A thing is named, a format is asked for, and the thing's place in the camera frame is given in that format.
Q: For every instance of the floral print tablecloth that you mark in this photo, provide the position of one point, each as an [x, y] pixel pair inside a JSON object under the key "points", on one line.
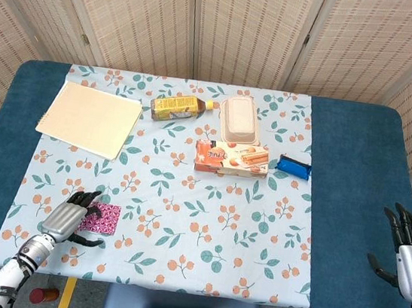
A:
{"points": [[182, 215]]}

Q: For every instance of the yellow-label tea bottle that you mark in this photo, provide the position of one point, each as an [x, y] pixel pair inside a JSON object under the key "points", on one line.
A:
{"points": [[176, 107]]}

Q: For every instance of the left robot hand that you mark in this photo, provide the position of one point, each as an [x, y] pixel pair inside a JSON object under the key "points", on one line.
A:
{"points": [[62, 220]]}

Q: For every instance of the blue velvet table cover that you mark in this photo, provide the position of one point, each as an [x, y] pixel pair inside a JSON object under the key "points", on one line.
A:
{"points": [[360, 163]]}

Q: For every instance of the blue snack packet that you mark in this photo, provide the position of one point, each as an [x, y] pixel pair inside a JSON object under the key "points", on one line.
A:
{"points": [[293, 167]]}

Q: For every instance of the red cylinder can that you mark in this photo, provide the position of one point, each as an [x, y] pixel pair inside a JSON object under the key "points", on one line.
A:
{"points": [[44, 295]]}

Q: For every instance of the beige takeout container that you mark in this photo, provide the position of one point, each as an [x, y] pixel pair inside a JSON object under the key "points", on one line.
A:
{"points": [[240, 118]]}

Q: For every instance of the cream spiral notebook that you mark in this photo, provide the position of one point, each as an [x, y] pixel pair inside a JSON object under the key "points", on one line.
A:
{"points": [[89, 117]]}

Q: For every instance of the orange egg roll box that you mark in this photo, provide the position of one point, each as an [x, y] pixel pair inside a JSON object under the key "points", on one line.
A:
{"points": [[228, 158]]}

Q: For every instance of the brass screen hinge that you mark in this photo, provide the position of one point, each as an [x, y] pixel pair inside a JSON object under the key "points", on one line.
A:
{"points": [[86, 39], [307, 38]]}

